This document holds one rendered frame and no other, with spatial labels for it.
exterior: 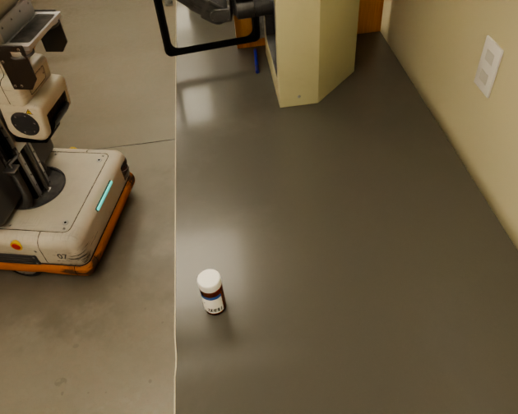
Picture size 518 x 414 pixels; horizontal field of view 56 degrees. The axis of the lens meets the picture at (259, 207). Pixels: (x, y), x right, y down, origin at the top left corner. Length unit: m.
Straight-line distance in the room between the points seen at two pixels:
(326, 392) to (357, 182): 0.51
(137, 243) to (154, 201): 0.28
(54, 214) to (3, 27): 0.81
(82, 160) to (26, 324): 0.78
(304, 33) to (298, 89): 0.16
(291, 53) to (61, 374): 1.48
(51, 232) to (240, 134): 1.11
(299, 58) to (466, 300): 0.73
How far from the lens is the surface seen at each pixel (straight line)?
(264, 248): 1.04
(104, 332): 2.15
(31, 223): 2.28
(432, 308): 0.98
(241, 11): 1.39
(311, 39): 1.32
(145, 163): 2.80
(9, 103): 1.98
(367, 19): 1.77
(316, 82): 1.39
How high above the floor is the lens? 1.75
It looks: 46 degrees down
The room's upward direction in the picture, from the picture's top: 6 degrees counter-clockwise
